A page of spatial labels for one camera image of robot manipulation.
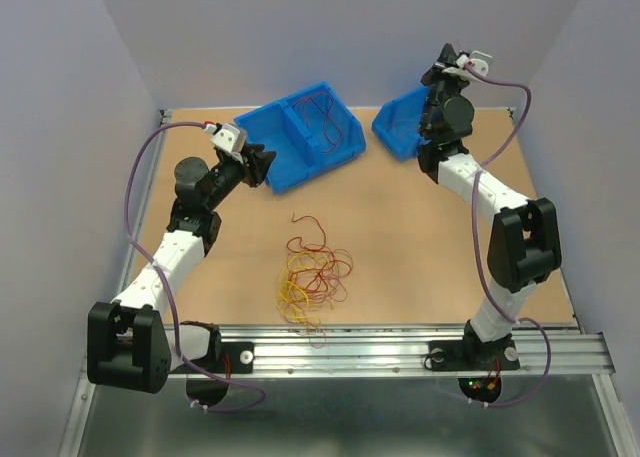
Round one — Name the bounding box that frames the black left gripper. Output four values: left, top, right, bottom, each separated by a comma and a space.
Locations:
204, 143, 276, 211

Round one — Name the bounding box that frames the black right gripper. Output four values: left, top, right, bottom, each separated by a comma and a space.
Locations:
418, 41, 465, 136

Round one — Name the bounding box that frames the dark red wire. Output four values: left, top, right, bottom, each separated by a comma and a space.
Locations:
292, 92, 346, 154

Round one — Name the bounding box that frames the red thin wire bundle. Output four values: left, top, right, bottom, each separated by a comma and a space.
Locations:
277, 212, 356, 349

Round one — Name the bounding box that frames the yellow thin wire bundle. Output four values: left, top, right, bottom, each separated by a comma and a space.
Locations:
274, 246, 346, 328

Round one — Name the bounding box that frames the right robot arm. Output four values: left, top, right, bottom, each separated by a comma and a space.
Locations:
417, 43, 562, 367

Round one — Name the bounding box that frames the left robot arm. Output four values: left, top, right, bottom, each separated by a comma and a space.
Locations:
87, 144, 276, 394

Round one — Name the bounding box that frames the blue bin middle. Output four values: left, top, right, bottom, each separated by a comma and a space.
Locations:
282, 82, 366, 173

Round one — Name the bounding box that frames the blue bin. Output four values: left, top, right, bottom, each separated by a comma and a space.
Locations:
282, 82, 366, 173
371, 86, 427, 162

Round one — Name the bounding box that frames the blue bin right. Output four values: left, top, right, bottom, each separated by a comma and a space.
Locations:
371, 86, 427, 162

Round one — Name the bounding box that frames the metal sheet front panel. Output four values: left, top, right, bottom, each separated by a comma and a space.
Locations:
62, 375, 638, 456

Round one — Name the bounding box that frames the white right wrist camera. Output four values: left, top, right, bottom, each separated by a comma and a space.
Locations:
442, 50, 493, 81

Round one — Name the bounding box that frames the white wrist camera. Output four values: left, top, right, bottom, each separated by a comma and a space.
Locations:
204, 122, 247, 162
442, 50, 493, 81

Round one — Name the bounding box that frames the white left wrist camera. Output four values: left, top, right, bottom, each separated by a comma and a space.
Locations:
204, 122, 247, 162

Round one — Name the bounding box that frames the aluminium left side rail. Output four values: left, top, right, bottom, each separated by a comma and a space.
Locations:
99, 109, 182, 303

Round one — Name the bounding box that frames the aluminium rail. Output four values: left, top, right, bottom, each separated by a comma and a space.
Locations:
99, 109, 182, 303
221, 325, 615, 379

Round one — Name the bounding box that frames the aluminium front rail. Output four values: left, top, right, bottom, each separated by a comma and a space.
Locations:
221, 325, 615, 379

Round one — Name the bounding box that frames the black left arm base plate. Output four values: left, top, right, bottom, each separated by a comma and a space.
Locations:
189, 341, 255, 377

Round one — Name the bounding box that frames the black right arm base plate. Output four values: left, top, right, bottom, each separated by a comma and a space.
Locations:
428, 339, 520, 373

